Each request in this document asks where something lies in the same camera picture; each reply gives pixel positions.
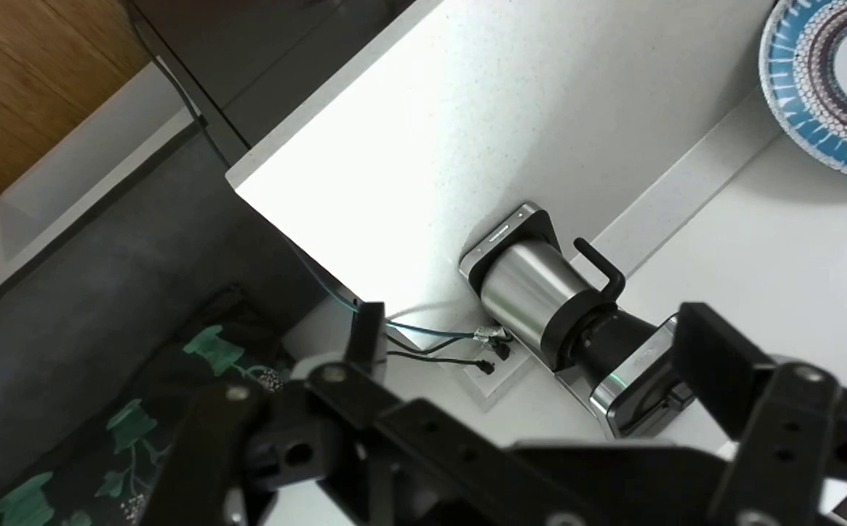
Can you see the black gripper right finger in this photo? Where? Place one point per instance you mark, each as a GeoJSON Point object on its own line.
{"type": "Point", "coordinates": [793, 428]}

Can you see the dark lower cabinet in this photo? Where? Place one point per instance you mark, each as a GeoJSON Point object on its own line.
{"type": "Point", "coordinates": [279, 47]}

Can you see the white wall outlet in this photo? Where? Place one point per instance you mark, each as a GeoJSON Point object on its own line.
{"type": "Point", "coordinates": [491, 382]}

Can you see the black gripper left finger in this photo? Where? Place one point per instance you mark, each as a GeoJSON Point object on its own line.
{"type": "Point", "coordinates": [396, 458]}

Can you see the dark floral patterned cushion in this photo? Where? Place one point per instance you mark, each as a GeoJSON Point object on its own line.
{"type": "Point", "coordinates": [151, 428]}

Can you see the steel black coffee maker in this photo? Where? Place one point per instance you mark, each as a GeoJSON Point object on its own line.
{"type": "Point", "coordinates": [526, 292]}

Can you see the blue white decorative plate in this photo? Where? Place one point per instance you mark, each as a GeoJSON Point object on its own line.
{"type": "Point", "coordinates": [803, 107]}

